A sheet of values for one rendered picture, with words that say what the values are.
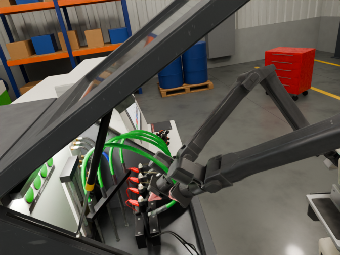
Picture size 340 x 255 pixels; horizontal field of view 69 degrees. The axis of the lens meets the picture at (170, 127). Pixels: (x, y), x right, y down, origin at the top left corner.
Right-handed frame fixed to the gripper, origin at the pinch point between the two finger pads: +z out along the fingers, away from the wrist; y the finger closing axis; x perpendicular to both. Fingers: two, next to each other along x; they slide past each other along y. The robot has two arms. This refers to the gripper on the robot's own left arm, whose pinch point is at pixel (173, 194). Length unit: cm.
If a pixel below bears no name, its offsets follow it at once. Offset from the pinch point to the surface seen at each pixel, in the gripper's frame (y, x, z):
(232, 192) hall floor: -109, 88, 128
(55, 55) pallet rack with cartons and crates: -244, -274, 402
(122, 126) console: -24, -32, 33
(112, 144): 2.9, -26.7, -1.7
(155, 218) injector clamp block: 0.3, 7.8, 29.3
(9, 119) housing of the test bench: 12, -63, 24
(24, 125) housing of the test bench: 13, -54, 14
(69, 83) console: -17, -62, 26
